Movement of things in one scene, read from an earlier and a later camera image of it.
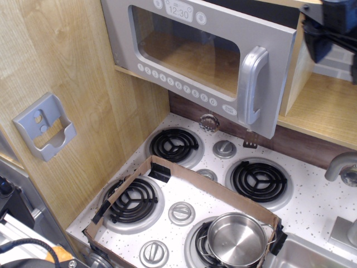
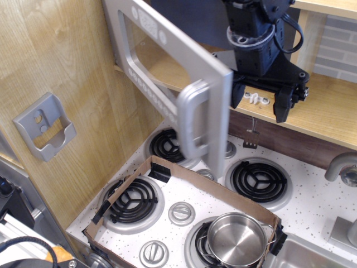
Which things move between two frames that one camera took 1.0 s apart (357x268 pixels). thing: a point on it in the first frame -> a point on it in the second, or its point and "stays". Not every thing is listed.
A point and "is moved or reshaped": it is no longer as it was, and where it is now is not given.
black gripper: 329,22 -> 262,66
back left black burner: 173,144 stays
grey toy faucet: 345,164 stays
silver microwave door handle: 247,86 -> 194,90
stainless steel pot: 236,239 stays
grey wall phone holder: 46,127 stays
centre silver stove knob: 181,214 stays
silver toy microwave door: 232,62 is moved or reshaped
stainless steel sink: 297,252 stays
